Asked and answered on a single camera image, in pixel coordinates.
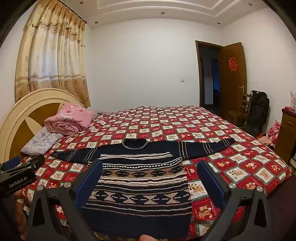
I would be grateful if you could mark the red paper door decoration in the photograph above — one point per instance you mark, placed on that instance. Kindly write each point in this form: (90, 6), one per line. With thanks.
(232, 64)

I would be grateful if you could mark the navy patterned knit sweater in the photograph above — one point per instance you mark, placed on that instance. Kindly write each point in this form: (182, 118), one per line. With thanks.
(143, 185)

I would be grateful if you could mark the red checked cloth pile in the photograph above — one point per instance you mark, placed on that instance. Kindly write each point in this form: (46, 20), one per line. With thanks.
(272, 133)

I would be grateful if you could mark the brown door frame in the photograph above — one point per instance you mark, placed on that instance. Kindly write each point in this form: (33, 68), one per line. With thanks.
(197, 69)

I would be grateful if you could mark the beige patterned curtain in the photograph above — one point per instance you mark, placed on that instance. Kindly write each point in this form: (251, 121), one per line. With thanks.
(50, 58)

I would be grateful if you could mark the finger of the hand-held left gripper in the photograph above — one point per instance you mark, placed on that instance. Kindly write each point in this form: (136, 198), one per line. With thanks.
(11, 161)
(32, 163)

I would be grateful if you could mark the red checked bear bedspread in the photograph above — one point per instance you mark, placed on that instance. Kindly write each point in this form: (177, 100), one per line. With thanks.
(242, 162)

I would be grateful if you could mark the folded pink quilt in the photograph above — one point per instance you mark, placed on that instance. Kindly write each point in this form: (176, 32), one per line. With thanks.
(69, 120)

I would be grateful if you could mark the grey striped cloth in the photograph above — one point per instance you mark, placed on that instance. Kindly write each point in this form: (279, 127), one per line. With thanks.
(98, 112)

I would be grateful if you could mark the grey floral pillow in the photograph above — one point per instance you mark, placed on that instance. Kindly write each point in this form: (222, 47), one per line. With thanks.
(39, 141)

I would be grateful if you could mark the black bag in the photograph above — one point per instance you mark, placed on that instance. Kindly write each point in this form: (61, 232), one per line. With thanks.
(257, 111)

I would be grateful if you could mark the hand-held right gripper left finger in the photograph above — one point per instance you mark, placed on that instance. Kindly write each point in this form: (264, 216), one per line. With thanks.
(89, 185)

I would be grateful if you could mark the cream and brown headboard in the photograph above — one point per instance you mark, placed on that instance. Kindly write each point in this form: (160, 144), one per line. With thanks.
(13, 122)

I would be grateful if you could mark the person's left hand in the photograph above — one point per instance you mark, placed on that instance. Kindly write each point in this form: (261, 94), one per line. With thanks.
(22, 215)

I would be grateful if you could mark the brown wooden door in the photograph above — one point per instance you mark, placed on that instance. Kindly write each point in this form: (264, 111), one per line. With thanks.
(231, 92)

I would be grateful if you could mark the wooden cabinet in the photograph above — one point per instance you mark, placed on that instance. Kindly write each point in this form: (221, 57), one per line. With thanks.
(286, 134)

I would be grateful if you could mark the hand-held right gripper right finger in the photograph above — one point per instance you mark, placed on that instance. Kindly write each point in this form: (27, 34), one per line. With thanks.
(212, 185)

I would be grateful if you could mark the dark curtain rod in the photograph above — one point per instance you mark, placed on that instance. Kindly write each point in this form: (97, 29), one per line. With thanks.
(79, 16)

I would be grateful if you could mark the wooden chair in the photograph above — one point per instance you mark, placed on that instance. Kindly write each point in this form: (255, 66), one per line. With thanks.
(235, 114)

